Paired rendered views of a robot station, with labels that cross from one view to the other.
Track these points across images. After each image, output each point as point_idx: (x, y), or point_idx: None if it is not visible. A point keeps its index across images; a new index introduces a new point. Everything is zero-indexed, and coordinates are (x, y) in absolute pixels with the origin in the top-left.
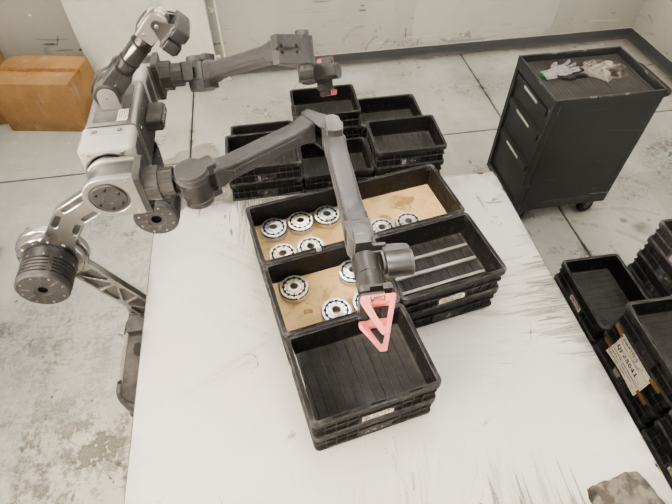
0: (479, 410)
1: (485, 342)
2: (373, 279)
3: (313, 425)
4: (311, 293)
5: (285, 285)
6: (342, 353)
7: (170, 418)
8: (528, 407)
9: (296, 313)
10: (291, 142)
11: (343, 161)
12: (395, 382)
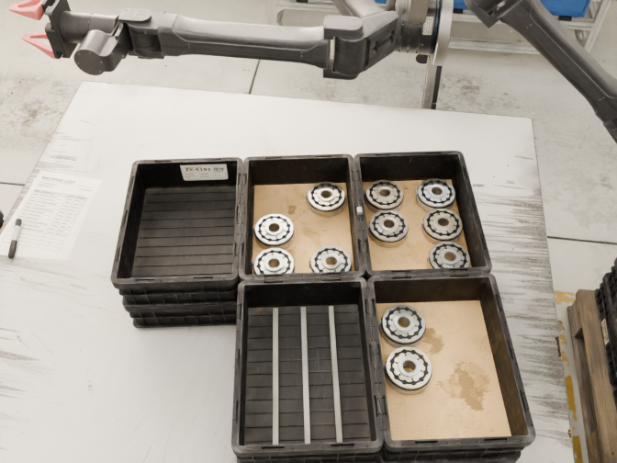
0: (106, 386)
1: (189, 442)
2: (75, 16)
3: (135, 161)
4: (317, 218)
5: (330, 187)
6: (221, 230)
7: (241, 117)
8: (77, 451)
9: (293, 198)
10: (345, 9)
11: (274, 34)
12: (161, 269)
